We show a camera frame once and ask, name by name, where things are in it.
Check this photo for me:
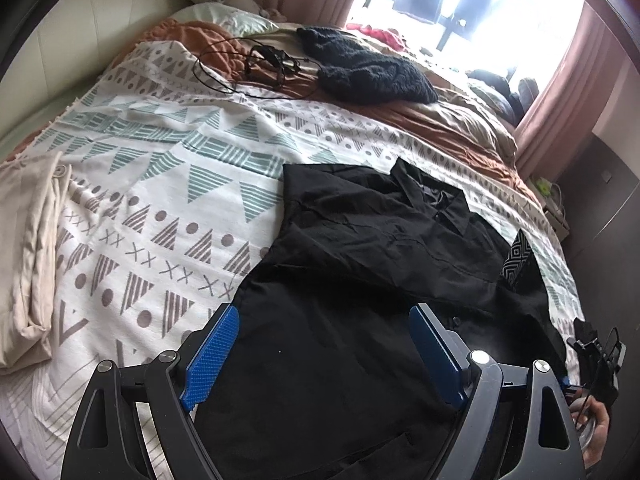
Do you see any folded beige cloth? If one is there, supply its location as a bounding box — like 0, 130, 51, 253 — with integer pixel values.
0, 150, 71, 376

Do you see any pale green pillow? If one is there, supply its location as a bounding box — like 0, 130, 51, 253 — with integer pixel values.
172, 2, 281, 38

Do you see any dark clothes pile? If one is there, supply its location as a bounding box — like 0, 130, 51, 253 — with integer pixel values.
467, 67, 536, 123

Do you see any black headset with cable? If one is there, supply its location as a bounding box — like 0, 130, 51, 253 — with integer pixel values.
192, 35, 321, 98

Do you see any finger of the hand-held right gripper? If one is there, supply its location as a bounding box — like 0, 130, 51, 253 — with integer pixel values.
565, 337, 607, 361

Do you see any black shirt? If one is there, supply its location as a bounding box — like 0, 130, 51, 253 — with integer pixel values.
192, 157, 568, 480

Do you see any patterned white blanket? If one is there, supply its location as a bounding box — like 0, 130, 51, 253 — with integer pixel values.
0, 40, 576, 480

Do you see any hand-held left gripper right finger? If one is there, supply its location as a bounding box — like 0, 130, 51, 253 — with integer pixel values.
407, 302, 588, 480

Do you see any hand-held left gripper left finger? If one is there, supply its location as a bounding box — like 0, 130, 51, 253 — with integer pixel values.
60, 304, 241, 480

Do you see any white bedside object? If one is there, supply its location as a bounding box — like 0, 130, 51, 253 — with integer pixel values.
532, 175, 571, 241

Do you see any person's right hand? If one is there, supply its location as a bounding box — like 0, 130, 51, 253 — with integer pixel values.
570, 397, 613, 471

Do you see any dark knitted sweater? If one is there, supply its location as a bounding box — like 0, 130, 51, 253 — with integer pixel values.
296, 25, 438, 103

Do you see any brown and beige duvet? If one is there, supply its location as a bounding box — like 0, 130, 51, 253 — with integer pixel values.
112, 17, 518, 181

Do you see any white padded headboard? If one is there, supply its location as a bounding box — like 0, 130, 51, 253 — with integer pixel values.
0, 0, 196, 161

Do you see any red cloth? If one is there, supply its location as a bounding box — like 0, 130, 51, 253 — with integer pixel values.
345, 22, 416, 51

